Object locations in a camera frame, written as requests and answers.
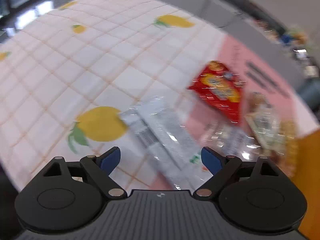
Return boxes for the yellow puffs clear bag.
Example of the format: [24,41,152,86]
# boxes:
[281,119,299,178]

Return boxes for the orange white storage box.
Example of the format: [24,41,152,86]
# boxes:
[292,130,320,239]

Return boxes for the pink table mat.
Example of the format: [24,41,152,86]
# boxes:
[150,34,320,193]

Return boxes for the lemon print checkered tablecloth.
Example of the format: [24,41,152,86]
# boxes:
[1,0,226,191]

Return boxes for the red snack bag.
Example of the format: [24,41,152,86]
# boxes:
[188,61,246,124]

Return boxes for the white long snack packet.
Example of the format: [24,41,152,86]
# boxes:
[136,97,202,170]

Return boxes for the clear bag white balls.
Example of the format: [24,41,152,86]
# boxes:
[200,121,261,161]

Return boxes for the green white snack bag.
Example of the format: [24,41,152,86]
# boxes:
[245,92,284,151]

